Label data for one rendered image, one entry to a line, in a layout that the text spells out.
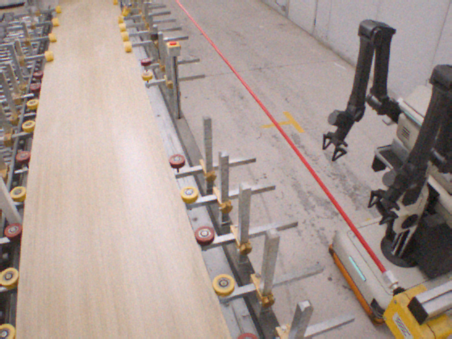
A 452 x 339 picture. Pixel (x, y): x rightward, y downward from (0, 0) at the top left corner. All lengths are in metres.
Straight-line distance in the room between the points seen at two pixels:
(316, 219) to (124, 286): 1.79
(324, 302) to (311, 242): 0.48
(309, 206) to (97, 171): 1.68
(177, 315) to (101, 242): 0.46
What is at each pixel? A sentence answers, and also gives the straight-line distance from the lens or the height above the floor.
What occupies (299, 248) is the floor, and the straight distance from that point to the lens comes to 2.71.
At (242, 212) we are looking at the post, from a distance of 1.46.
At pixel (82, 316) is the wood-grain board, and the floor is 0.90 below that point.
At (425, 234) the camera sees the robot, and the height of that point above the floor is 0.70.
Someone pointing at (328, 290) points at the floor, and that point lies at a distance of 2.55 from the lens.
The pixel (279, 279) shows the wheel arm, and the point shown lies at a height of 0.82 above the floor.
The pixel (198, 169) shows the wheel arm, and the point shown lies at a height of 0.82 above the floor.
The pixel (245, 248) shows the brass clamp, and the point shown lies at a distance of 1.58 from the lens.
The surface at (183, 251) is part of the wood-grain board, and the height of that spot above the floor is 0.90.
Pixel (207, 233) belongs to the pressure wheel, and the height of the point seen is 0.90.
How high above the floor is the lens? 2.09
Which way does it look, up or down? 40 degrees down
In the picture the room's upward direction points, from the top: straight up
